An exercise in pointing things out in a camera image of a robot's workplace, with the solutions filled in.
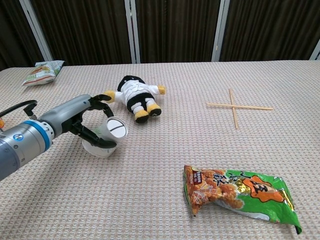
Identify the grey aluminium frame post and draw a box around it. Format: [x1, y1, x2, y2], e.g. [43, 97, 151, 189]
[309, 40, 320, 61]
[211, 0, 231, 62]
[19, 0, 54, 62]
[124, 0, 141, 64]

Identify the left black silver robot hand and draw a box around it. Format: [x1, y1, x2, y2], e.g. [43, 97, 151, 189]
[40, 93, 118, 149]

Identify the orange green snack bag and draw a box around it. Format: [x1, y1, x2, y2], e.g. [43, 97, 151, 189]
[183, 164, 303, 235]

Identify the white paper cup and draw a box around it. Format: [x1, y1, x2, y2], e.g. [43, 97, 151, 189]
[81, 116, 129, 159]

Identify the black white plush doll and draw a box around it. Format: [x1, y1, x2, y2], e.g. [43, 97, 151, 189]
[103, 75, 168, 124]

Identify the white green snack bag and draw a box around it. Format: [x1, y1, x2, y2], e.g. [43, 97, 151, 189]
[21, 60, 66, 87]

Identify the wooden chopstick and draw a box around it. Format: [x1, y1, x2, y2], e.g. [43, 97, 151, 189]
[228, 88, 240, 130]
[206, 102, 274, 111]

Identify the black curtain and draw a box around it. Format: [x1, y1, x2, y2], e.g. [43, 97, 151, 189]
[0, 0, 320, 72]

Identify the beige woven tablecloth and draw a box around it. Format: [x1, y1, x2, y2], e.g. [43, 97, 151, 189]
[0, 59, 320, 240]

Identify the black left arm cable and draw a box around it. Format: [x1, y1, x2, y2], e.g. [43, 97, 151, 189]
[0, 99, 39, 120]

